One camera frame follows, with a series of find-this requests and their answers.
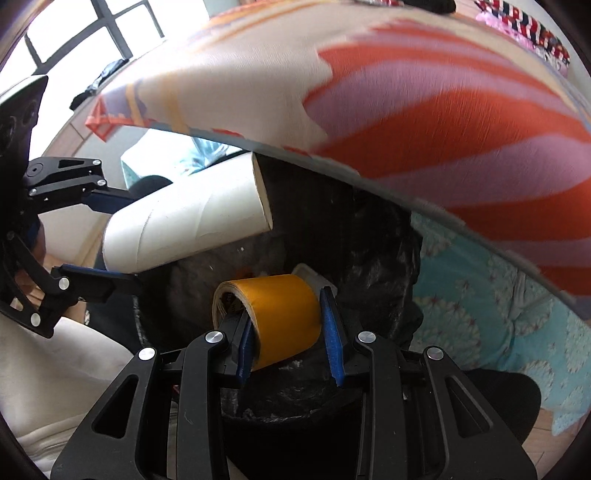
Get dark clothes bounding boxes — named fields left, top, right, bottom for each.
left=69, top=58, right=130, bottom=109

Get person's left hand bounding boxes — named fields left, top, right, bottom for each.
left=11, top=270, right=47, bottom=315

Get person's left forearm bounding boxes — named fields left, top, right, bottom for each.
left=0, top=314, right=139, bottom=467

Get yellow tape roll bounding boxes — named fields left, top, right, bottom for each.
left=211, top=273, right=324, bottom=372

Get striped folded blanket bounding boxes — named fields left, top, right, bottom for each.
left=475, top=0, right=571, bottom=63

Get white plastic piece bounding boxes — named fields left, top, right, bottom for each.
left=291, top=263, right=332, bottom=296

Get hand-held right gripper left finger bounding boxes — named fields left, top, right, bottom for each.
left=50, top=316, right=259, bottom=480

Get colourful patterned blanket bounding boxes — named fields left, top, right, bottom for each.
left=85, top=0, right=591, bottom=301

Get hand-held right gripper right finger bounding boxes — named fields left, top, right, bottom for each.
left=318, top=286, right=539, bottom=480

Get black framed window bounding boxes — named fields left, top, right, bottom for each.
left=21, top=0, right=169, bottom=77

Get trash bin with black bag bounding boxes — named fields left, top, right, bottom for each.
left=131, top=154, right=426, bottom=480

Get white cardboard tube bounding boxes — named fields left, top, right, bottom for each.
left=102, top=152, right=274, bottom=274

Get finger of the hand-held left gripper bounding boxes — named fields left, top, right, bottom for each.
left=23, top=156, right=139, bottom=215
left=0, top=228, right=145, bottom=340

